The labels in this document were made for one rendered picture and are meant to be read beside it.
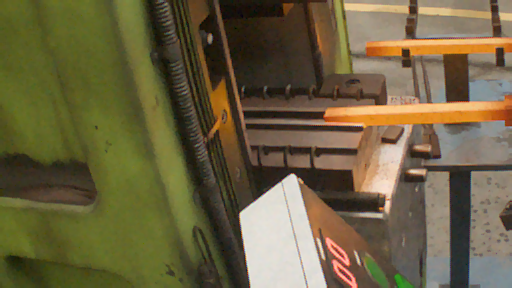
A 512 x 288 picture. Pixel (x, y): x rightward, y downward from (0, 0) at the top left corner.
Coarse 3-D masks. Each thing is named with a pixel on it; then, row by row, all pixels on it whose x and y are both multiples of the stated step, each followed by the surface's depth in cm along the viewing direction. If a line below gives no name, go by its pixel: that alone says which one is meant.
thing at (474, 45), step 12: (372, 48) 151; (384, 48) 150; (396, 48) 150; (420, 48) 148; (432, 48) 148; (444, 48) 147; (456, 48) 147; (468, 48) 146; (480, 48) 145; (492, 48) 145; (504, 48) 144
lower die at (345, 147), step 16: (256, 128) 125; (272, 128) 125; (288, 128) 124; (304, 128) 123; (320, 128) 122; (336, 128) 121; (352, 128) 120; (368, 128) 123; (256, 144) 121; (272, 144) 120; (304, 144) 119; (320, 144) 118; (336, 144) 117; (352, 144) 117; (368, 144) 124; (256, 160) 119; (272, 160) 118; (288, 160) 117; (304, 160) 117; (320, 160) 116; (336, 160) 115; (352, 160) 114; (368, 160) 124; (256, 176) 119; (272, 176) 118; (304, 176) 116; (320, 176) 115; (336, 176) 114; (352, 176) 113
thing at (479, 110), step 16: (336, 112) 122; (352, 112) 121; (368, 112) 120; (384, 112) 118; (400, 112) 117; (416, 112) 116; (432, 112) 115; (448, 112) 114; (464, 112) 113; (480, 112) 112; (496, 112) 111
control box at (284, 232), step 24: (288, 192) 74; (312, 192) 77; (240, 216) 77; (264, 216) 74; (288, 216) 71; (312, 216) 71; (336, 216) 79; (264, 240) 71; (288, 240) 68; (312, 240) 67; (336, 240) 73; (360, 240) 81; (264, 264) 68; (288, 264) 66; (312, 264) 64; (360, 264) 74; (384, 264) 82
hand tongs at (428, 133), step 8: (424, 64) 195; (416, 72) 193; (424, 72) 191; (416, 80) 188; (424, 80) 188; (416, 88) 185; (416, 96) 182; (424, 128) 169; (432, 128) 167; (424, 136) 165; (432, 136) 165; (424, 144) 162; (432, 144) 162; (432, 152) 161; (440, 152) 159
